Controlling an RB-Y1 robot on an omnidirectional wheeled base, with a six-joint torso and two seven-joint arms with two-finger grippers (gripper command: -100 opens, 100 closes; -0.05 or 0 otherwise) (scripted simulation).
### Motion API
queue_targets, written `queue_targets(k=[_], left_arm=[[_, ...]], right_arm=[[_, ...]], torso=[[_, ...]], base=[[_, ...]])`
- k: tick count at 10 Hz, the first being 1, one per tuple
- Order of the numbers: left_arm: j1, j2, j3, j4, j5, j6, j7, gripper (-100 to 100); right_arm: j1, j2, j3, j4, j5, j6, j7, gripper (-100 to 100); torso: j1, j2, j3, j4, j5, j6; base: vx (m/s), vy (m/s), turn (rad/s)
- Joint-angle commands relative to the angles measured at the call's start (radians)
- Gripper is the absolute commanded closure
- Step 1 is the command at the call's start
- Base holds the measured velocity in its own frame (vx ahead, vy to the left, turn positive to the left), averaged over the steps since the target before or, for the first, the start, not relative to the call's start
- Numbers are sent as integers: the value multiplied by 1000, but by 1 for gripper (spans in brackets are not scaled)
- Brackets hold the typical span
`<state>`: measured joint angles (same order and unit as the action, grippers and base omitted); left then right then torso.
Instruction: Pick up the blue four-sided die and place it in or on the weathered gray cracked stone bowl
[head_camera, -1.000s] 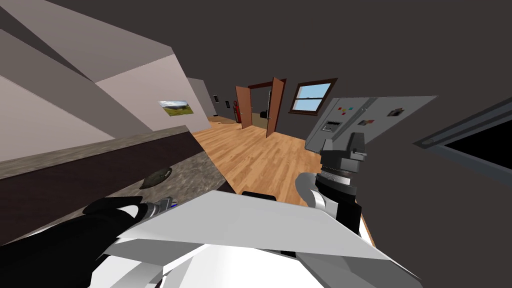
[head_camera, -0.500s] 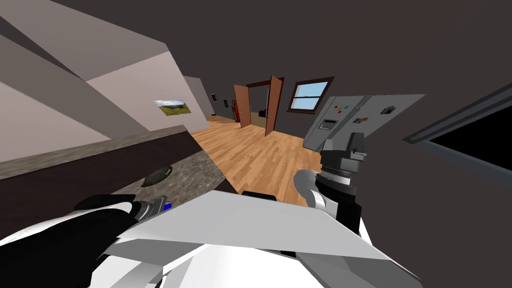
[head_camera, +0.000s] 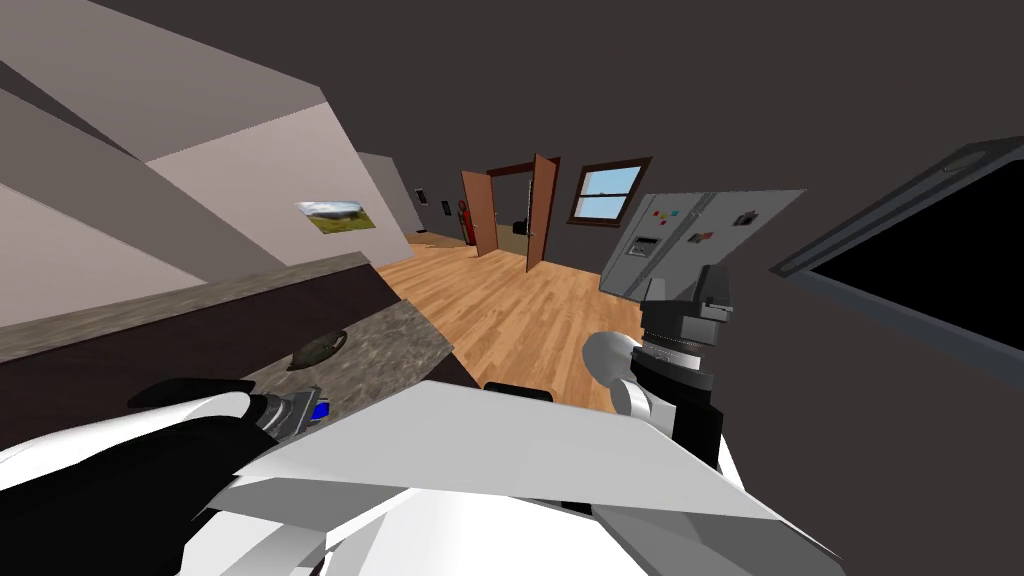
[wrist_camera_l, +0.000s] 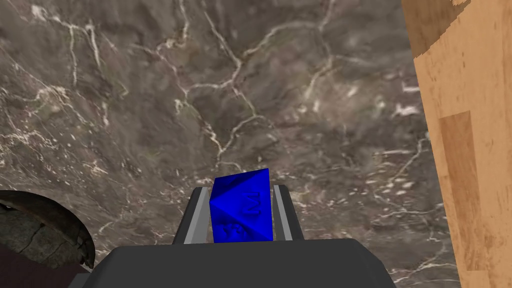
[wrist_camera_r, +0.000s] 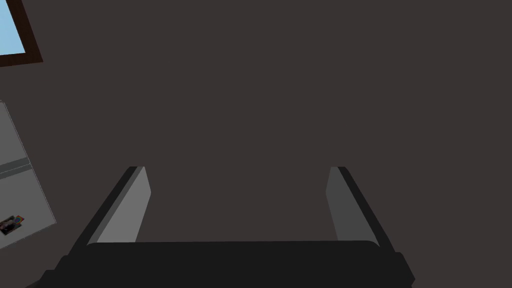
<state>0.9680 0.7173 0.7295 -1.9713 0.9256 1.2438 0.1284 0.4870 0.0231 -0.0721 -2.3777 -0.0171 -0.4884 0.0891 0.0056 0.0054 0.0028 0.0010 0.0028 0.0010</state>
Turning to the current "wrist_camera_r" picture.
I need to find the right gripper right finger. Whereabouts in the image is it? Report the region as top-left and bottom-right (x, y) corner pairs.
(325, 165), (386, 247)

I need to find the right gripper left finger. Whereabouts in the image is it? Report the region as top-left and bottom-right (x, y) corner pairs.
(81, 165), (152, 246)

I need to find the grey refrigerator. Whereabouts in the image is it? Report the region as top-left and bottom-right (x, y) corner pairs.
(0, 100), (58, 250)

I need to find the dark framed window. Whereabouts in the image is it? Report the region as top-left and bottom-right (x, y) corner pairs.
(0, 0), (44, 68)

